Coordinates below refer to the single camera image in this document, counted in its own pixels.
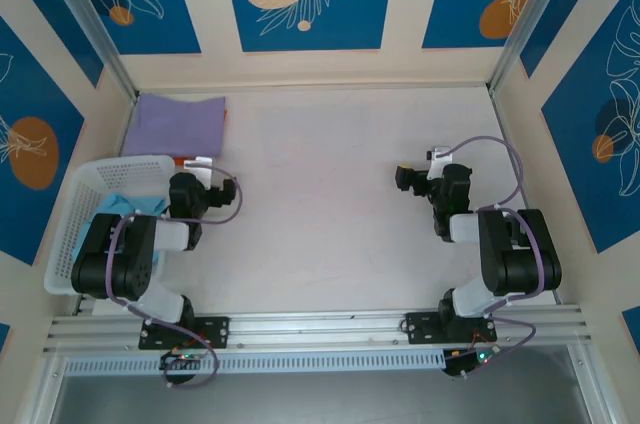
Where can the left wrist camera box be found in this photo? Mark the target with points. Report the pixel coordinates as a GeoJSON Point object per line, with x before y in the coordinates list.
{"type": "Point", "coordinates": [202, 166]}

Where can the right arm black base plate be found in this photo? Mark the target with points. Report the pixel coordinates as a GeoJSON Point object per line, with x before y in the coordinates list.
{"type": "Point", "coordinates": [420, 326]}

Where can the orange folded t-shirt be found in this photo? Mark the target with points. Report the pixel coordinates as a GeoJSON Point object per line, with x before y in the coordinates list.
{"type": "Point", "coordinates": [184, 161]}

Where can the aluminium frame post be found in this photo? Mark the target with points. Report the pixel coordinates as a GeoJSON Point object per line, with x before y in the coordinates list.
{"type": "Point", "coordinates": [85, 9]}
{"type": "Point", "coordinates": [530, 9]}

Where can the white perforated plastic basket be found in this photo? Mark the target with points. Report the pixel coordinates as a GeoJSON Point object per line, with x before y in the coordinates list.
{"type": "Point", "coordinates": [125, 171]}

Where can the aluminium mounting rail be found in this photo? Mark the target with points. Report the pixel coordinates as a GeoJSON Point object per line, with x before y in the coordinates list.
{"type": "Point", "coordinates": [320, 324]}

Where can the light blue printed t-shirt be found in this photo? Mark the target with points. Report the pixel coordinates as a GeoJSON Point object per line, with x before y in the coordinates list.
{"type": "Point", "coordinates": [130, 204]}

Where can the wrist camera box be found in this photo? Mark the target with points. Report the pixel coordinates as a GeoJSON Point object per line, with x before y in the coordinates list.
{"type": "Point", "coordinates": [202, 166]}
{"type": "Point", "coordinates": [440, 156]}

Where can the grey metal panel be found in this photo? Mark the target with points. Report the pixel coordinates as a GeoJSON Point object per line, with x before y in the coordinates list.
{"type": "Point", "coordinates": [320, 399]}

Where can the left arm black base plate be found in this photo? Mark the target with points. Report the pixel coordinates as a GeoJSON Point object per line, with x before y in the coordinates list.
{"type": "Point", "coordinates": [217, 331]}

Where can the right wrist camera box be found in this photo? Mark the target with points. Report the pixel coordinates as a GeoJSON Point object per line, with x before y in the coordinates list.
{"type": "Point", "coordinates": [440, 156]}

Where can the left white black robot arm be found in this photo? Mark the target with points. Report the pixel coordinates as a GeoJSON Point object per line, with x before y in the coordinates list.
{"type": "Point", "coordinates": [125, 254]}

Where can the purple folded t-shirt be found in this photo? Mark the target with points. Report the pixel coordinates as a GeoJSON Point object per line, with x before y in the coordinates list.
{"type": "Point", "coordinates": [175, 126]}

